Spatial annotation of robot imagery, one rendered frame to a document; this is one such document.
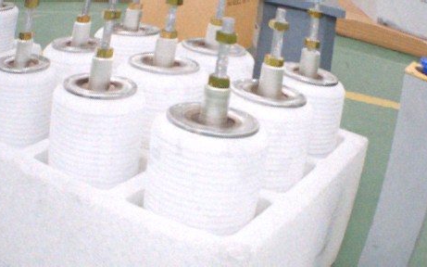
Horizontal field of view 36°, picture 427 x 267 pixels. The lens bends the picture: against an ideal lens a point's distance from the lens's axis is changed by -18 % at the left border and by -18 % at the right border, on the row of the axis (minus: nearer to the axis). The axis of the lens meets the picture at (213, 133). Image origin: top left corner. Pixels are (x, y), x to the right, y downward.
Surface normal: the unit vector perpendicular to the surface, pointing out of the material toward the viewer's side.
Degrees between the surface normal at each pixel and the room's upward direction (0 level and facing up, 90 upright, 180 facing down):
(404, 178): 90
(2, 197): 90
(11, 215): 90
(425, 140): 90
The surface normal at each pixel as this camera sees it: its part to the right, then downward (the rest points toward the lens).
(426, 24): 0.00, 0.33
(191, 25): -0.37, 0.23
